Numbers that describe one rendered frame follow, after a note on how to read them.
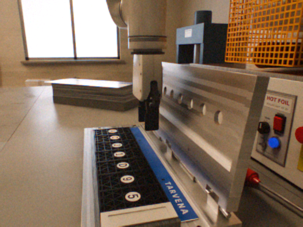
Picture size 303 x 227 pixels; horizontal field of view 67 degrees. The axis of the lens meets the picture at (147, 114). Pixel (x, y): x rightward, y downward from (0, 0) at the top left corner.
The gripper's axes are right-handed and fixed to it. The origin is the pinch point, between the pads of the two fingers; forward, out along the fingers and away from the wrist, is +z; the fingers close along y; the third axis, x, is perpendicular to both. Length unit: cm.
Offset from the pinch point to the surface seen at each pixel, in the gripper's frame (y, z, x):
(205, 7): -282, -76, 162
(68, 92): -59, 3, -22
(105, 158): 7.1, 5.5, -10.9
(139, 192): 20.9, 5.0, -6.9
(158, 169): 13.0, 6.2, -1.4
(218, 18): -248, -58, 164
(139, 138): -3.9, 6.2, -1.2
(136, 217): 26.0, 5.1, -8.4
